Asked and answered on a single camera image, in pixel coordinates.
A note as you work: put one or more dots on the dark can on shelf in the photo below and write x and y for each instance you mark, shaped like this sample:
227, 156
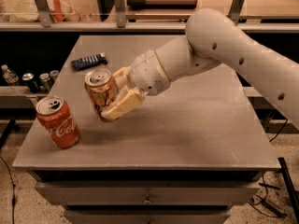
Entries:
30, 81

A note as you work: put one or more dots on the metal rail bracket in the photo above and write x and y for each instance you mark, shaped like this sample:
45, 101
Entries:
235, 10
120, 13
44, 13

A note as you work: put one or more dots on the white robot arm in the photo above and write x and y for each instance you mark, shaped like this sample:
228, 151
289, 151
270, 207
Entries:
210, 39

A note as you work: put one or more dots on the red coke can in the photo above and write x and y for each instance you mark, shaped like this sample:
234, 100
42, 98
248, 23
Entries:
54, 115

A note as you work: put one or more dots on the green can on shelf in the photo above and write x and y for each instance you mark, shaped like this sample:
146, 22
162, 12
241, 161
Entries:
46, 81

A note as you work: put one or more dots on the black bar right floor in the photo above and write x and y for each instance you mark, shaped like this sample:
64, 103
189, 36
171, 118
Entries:
293, 194

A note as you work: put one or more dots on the middle metal rail bracket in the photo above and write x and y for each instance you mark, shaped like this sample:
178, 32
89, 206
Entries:
120, 13

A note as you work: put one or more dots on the silver can on shelf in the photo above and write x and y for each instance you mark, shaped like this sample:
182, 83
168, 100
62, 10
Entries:
54, 74

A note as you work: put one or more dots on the left metal rail bracket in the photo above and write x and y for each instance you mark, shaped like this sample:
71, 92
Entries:
44, 13

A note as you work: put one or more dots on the right metal rail bracket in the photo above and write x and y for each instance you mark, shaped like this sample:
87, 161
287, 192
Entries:
235, 10

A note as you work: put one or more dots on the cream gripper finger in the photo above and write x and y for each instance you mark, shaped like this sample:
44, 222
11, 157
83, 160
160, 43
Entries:
122, 78
126, 101

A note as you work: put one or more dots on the plastic bottle on shelf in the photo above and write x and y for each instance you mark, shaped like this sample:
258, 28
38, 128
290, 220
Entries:
10, 76

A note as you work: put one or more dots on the white orange plastic bag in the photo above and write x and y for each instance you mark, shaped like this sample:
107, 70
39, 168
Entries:
26, 11

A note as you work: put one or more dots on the orange patterned drink can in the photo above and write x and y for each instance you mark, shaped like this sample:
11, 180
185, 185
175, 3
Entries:
102, 90

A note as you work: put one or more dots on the grey drawer cabinet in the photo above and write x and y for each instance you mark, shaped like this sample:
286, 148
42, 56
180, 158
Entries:
121, 202

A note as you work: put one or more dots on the metal drawer handle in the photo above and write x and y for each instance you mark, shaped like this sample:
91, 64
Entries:
147, 200

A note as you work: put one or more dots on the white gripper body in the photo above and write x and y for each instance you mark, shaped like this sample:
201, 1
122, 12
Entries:
147, 72

